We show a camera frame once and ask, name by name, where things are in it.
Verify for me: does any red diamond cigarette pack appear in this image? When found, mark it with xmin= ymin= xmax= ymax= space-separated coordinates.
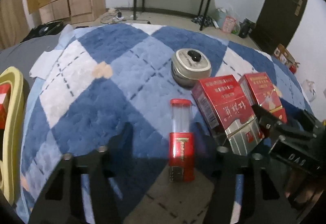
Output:
xmin=239 ymin=72 xmax=287 ymax=123

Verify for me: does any red silver cigarette pack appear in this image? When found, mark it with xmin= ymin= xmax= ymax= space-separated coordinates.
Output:
xmin=192 ymin=75 xmax=264 ymax=156

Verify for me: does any yellow plastic basin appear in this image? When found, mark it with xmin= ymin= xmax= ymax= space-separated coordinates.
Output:
xmin=1 ymin=66 xmax=24 ymax=205

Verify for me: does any round silver metal tin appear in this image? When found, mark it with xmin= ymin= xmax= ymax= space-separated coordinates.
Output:
xmin=171 ymin=48 xmax=212 ymax=88

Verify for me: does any pink plastic bag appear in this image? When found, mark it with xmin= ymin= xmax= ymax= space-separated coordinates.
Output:
xmin=221 ymin=15 xmax=237 ymax=34

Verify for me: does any dark brown door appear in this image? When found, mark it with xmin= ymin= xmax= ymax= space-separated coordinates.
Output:
xmin=250 ymin=0 xmax=308 ymax=55

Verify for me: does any blue white checkered blanket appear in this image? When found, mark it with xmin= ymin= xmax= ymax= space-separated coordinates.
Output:
xmin=17 ymin=24 xmax=311 ymax=223

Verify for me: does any Double Happiness cigarette pack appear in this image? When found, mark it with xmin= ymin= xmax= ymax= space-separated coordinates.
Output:
xmin=0 ymin=83 xmax=11 ymax=130

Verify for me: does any white paper sheet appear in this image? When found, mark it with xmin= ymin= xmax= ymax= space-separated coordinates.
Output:
xmin=29 ymin=50 xmax=63 ymax=80

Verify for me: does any black bag on floor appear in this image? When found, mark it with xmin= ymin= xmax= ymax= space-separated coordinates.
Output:
xmin=22 ymin=21 xmax=65 ymax=43

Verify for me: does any power strip with cables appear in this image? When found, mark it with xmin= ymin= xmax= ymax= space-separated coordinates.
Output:
xmin=99 ymin=8 xmax=151 ymax=25

